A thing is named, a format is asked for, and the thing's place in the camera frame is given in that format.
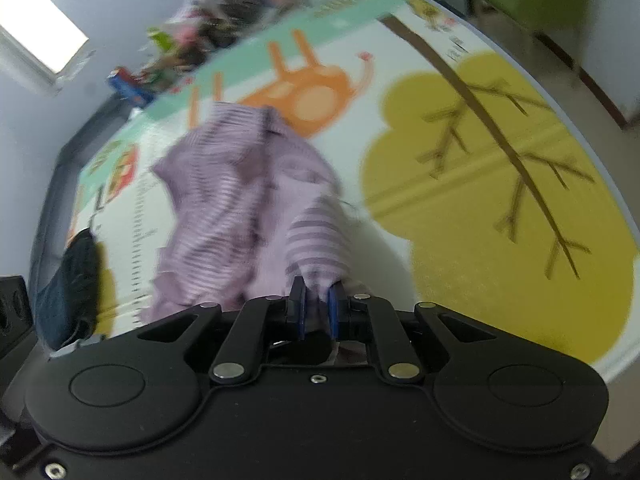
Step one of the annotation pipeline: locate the purple striped t-shirt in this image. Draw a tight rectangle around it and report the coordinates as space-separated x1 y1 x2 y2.
139 103 363 330

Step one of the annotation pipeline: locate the colourful cartoon play mat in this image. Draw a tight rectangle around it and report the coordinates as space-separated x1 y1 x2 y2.
70 0 639 380

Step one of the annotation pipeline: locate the dark navy folded garment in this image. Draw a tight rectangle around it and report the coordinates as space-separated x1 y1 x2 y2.
34 229 100 351

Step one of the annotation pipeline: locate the blue red drink can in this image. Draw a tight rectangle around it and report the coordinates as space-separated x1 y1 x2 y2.
107 66 154 108

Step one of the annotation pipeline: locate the window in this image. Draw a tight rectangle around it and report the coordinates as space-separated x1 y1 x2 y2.
1 0 94 96

